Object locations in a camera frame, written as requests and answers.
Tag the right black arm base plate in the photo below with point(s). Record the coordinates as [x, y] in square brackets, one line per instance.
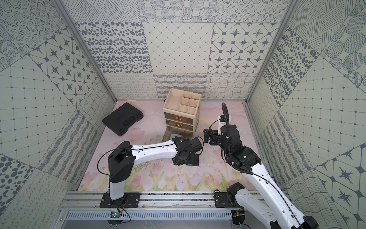
[226, 199]

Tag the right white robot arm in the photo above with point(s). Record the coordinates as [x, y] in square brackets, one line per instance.
[277, 212]

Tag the black round connector box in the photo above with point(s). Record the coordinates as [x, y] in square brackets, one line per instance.
[238, 217]

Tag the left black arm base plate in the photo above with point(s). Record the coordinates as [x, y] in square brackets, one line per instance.
[129, 200]

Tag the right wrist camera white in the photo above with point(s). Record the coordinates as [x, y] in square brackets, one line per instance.
[221, 123]

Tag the aluminium mounting rail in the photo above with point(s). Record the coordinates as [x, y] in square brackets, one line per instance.
[90, 200]

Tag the beige desktop drawer organizer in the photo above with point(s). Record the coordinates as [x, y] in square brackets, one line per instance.
[184, 103]

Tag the black plastic tool case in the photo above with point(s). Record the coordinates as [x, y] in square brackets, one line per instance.
[123, 118]

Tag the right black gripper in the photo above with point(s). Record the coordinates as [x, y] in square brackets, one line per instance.
[214, 135]

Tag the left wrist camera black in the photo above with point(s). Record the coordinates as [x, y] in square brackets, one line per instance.
[196, 145]

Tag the floral pink table mat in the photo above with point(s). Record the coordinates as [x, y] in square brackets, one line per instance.
[159, 175]

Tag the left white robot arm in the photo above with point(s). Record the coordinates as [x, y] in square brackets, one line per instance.
[123, 159]

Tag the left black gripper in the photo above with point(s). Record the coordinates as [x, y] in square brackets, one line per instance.
[185, 160]

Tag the blue sticky pad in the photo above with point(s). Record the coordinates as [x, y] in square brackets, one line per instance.
[172, 136]

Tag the green circuit board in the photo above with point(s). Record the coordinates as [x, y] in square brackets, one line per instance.
[115, 215]

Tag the clear grey drawer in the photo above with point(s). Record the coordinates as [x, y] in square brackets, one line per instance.
[178, 125]
[172, 132]
[179, 118]

